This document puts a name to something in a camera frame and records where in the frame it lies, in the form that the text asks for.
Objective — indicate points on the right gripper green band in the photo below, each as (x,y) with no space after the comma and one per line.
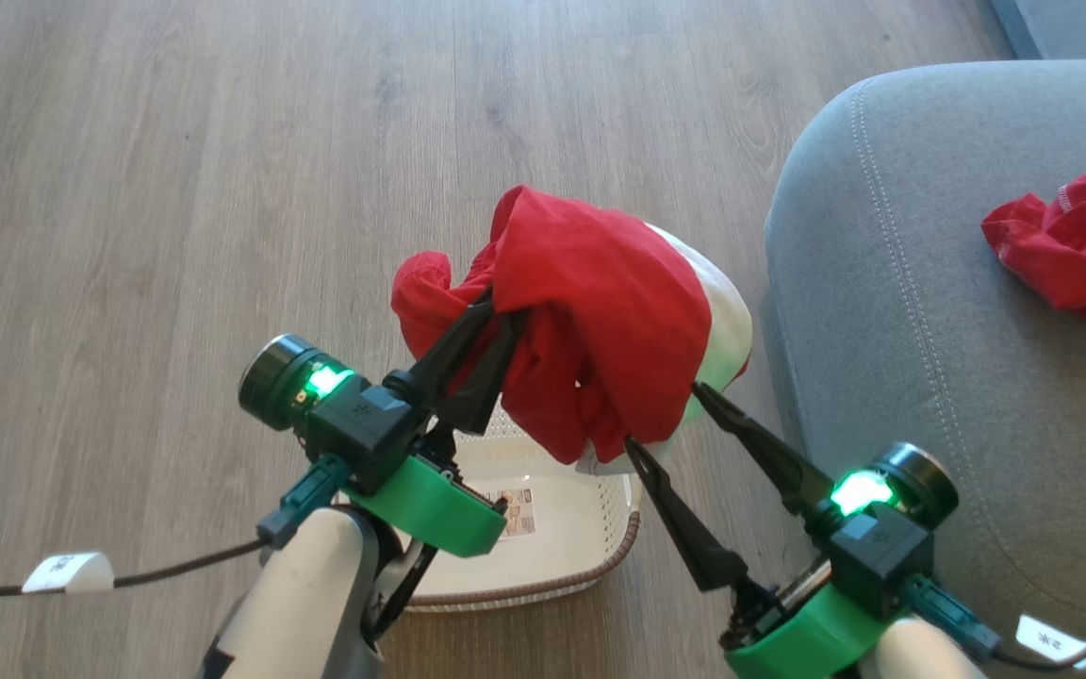
(807,641)

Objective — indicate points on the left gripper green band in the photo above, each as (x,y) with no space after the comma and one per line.
(435,514)

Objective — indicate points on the red and white garment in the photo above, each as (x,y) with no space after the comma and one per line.
(600,302)
(1080,255)

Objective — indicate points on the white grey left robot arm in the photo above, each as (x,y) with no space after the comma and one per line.
(307,604)

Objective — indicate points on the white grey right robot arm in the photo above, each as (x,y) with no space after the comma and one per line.
(920,655)

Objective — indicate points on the paper sticker inside basket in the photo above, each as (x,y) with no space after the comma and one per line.
(517,514)

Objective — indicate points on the white laundry basket brown rim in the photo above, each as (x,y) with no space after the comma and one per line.
(571,538)

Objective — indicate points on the grey sofa seat cushion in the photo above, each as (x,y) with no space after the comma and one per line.
(929,283)

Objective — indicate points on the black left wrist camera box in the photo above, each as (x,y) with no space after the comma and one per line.
(359,434)

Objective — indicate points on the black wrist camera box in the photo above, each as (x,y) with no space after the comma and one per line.
(882,561)
(359,434)

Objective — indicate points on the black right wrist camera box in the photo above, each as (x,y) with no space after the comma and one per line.
(882,561)

